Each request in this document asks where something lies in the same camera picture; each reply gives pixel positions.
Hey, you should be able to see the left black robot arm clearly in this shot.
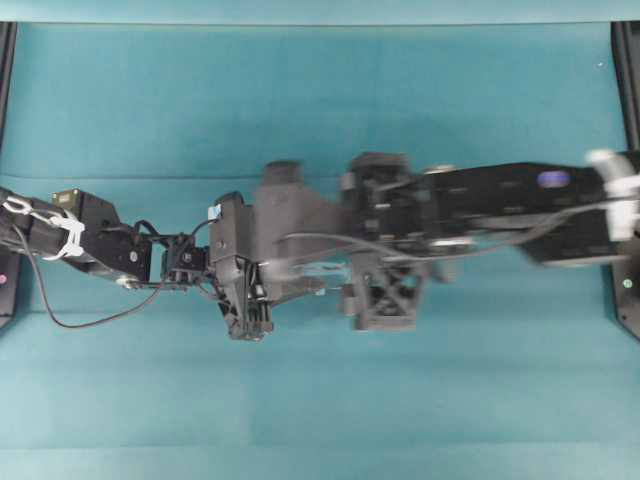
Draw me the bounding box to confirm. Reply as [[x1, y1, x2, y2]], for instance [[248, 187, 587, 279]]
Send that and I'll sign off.
[[1, 189, 273, 341]]

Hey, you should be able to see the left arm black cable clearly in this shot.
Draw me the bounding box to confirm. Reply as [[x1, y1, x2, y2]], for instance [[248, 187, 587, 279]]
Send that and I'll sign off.
[[12, 219, 166, 330]]

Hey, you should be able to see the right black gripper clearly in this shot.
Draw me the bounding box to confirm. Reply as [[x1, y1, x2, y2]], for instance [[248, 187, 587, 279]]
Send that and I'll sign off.
[[252, 152, 440, 331]]

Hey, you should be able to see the right black base frame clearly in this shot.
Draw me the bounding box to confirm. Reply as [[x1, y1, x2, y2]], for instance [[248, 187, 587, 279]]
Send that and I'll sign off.
[[609, 20, 640, 344]]

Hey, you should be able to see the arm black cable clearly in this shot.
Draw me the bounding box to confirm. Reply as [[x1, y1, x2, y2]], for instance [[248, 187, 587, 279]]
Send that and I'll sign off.
[[274, 197, 640, 261], [12, 219, 166, 330]]

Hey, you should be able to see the left black base frame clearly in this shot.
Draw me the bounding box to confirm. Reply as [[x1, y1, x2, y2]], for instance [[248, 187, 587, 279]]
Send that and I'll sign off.
[[0, 21, 24, 331]]

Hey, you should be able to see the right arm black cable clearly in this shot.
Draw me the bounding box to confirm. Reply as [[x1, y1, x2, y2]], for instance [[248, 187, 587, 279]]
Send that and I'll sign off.
[[274, 197, 640, 261]]

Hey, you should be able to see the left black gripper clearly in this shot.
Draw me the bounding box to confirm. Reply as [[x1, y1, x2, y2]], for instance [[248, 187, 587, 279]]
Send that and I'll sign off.
[[209, 192, 274, 341]]

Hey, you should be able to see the silver zip bag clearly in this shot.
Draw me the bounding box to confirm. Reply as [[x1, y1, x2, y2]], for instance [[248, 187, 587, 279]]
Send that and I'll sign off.
[[259, 259, 353, 295]]

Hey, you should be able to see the black base frame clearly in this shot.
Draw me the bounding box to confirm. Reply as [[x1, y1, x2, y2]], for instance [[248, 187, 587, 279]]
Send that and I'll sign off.
[[0, 21, 24, 331], [609, 20, 640, 344]]

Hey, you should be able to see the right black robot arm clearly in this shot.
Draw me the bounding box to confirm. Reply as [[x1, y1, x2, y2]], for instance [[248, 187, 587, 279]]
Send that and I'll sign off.
[[254, 150, 639, 331]]

